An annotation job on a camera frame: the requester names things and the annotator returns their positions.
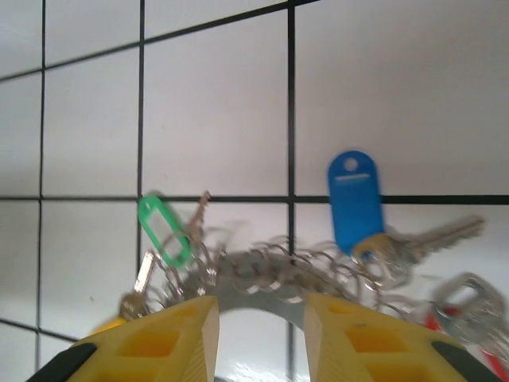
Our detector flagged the red plastic key tag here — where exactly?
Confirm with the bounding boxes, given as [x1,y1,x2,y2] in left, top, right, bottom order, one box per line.
[423,304,504,377]

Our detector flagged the blue plastic key tag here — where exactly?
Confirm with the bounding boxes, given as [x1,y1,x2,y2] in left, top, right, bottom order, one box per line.
[326,149,386,255]

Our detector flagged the green plastic key tag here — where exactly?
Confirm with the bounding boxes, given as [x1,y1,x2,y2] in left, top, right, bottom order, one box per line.
[137,193,193,269]

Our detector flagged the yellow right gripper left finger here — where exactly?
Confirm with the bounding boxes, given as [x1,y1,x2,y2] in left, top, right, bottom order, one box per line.
[35,295,221,382]

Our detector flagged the silver key with brass head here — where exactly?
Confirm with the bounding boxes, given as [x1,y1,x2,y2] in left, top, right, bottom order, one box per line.
[119,249,156,322]

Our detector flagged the long silver key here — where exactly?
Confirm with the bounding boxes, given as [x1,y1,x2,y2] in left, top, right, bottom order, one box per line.
[383,216,487,266]

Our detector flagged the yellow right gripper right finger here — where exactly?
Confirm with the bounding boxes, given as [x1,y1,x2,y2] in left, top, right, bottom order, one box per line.
[303,293,509,382]

